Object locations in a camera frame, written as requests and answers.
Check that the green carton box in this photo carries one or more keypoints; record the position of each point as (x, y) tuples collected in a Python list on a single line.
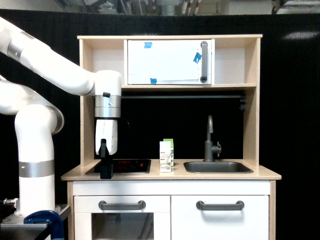
[(170, 156)]

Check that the grey sink basin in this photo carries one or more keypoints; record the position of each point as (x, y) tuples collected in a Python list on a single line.
[(216, 168)]

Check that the grey oven door handle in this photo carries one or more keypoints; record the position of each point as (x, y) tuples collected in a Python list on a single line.
[(103, 205)]

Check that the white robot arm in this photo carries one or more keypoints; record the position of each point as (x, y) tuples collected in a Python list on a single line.
[(37, 120)]

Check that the blue tape right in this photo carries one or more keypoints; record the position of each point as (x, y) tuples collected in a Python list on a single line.
[(197, 57)]

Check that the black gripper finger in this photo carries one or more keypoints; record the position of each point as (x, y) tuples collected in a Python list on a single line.
[(106, 167)]

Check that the blue tape bottom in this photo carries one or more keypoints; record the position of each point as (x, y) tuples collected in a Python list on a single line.
[(153, 81)]

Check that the black stove top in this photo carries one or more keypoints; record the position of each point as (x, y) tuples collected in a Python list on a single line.
[(131, 166)]

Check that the blue clamp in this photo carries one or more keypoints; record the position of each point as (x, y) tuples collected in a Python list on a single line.
[(52, 218)]

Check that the blue tape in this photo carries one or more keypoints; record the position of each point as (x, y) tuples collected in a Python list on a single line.
[(148, 45), (197, 57), (153, 81)]

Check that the white cabinet door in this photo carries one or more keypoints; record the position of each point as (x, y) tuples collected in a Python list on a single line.
[(190, 223)]

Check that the grey microwave handle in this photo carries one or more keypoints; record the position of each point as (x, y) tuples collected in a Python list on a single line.
[(204, 64)]

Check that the wooden toy kitchen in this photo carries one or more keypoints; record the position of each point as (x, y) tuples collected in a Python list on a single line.
[(194, 102)]

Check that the white milk carton box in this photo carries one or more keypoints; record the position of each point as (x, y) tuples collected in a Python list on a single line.
[(164, 150)]

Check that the white microwave door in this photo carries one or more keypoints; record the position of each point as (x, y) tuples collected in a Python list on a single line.
[(171, 62)]

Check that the grey faucet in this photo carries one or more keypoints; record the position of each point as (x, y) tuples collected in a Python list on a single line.
[(209, 147)]

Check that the grey cabinet door handle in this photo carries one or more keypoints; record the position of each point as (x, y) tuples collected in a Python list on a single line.
[(238, 206)]

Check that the blue tape top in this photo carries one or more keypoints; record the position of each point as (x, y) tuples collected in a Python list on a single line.
[(148, 45)]

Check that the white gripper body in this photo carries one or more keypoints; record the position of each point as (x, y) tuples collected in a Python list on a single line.
[(108, 130)]

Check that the white oven door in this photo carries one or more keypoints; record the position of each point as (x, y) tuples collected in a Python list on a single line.
[(151, 223)]

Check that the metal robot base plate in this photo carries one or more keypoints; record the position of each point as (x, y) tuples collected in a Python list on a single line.
[(15, 220)]

